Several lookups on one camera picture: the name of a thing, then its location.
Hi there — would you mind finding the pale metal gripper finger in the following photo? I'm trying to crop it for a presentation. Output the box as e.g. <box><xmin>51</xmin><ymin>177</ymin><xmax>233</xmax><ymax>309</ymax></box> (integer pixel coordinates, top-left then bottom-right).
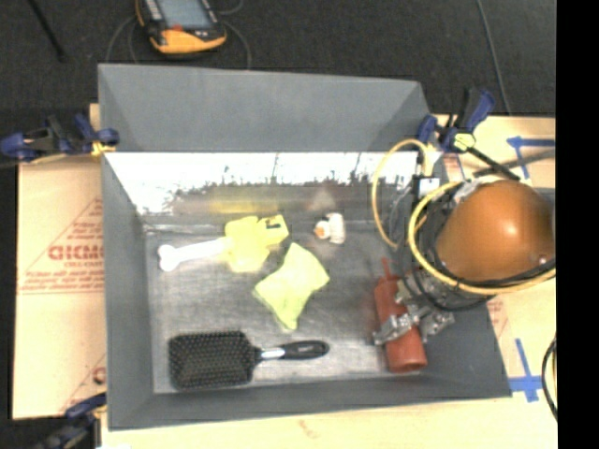
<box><xmin>383</xmin><ymin>312</ymin><xmax>418</xmax><ymax>334</ymax></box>
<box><xmin>372</xmin><ymin>326</ymin><xmax>406</xmax><ymax>347</ymax></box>

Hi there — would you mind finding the red squeeze bottle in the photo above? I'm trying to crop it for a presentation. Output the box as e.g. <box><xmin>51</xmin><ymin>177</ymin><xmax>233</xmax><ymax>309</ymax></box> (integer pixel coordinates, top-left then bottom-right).
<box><xmin>373</xmin><ymin>257</ymin><xmax>430</xmax><ymax>373</ymax></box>

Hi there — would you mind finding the yellow-green cloth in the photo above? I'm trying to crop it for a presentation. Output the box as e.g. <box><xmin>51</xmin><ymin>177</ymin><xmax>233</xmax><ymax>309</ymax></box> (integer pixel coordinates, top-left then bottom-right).
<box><xmin>253</xmin><ymin>242</ymin><xmax>331</xmax><ymax>332</ymax></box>

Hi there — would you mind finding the small white and orange toy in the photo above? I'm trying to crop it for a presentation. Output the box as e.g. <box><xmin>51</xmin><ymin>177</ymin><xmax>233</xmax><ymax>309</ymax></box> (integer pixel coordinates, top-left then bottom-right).
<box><xmin>313</xmin><ymin>211</ymin><xmax>347</xmax><ymax>246</ymax></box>

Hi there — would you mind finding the black hairbrush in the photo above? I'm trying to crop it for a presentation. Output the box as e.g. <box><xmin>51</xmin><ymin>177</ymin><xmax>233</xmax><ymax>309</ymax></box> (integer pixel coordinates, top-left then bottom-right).
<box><xmin>167</xmin><ymin>329</ymin><xmax>331</xmax><ymax>391</ymax></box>

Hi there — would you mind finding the white toy bone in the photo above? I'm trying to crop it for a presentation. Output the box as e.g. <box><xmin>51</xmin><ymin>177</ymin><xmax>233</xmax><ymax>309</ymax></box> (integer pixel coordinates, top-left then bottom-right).
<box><xmin>156</xmin><ymin>236</ymin><xmax>234</xmax><ymax>273</ymax></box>

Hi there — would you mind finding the grey metal bin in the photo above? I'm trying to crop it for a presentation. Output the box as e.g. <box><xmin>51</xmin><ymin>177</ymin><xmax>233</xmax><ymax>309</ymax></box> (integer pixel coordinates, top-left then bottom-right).
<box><xmin>96</xmin><ymin>63</ymin><xmax>512</xmax><ymax>430</ymax></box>

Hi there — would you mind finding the brown cardboard board, red print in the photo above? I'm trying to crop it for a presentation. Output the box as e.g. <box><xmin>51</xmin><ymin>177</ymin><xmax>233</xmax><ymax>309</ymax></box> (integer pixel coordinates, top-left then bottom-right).
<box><xmin>11</xmin><ymin>103</ymin><xmax>558</xmax><ymax>449</ymax></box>

